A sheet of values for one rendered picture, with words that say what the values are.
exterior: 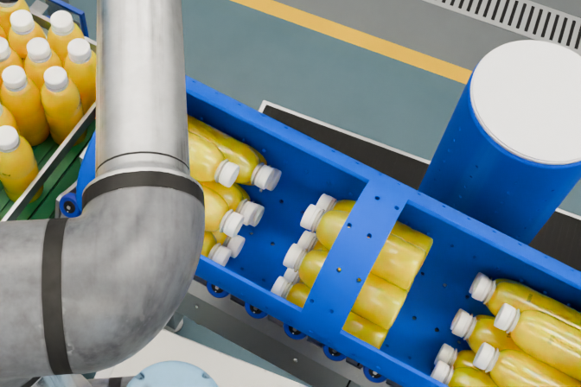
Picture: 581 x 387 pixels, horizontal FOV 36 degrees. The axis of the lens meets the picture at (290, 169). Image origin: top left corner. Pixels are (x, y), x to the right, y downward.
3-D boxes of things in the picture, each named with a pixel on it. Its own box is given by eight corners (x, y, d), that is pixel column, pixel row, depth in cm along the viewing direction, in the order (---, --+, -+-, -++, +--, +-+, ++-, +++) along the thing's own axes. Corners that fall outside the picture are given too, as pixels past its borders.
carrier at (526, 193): (485, 333, 240) (489, 237, 253) (617, 180, 163) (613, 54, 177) (379, 314, 240) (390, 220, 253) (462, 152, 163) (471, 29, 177)
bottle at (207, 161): (145, 111, 150) (239, 158, 147) (125, 148, 149) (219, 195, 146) (134, 100, 143) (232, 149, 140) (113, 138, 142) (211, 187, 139)
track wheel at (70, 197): (82, 202, 156) (88, 199, 158) (60, 191, 157) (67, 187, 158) (75, 224, 158) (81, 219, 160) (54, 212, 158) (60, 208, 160)
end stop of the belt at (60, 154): (4, 233, 156) (1, 226, 153) (1, 231, 156) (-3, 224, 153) (130, 72, 174) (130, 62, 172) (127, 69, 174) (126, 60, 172)
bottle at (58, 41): (72, 60, 180) (60, 3, 165) (98, 76, 179) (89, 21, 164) (49, 83, 177) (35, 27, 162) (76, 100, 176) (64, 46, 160)
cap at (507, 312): (502, 331, 137) (491, 325, 137) (513, 307, 137) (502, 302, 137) (506, 332, 133) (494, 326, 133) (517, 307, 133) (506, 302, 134)
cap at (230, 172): (232, 163, 145) (241, 168, 145) (220, 185, 145) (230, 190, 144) (227, 158, 141) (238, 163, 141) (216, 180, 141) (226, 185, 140)
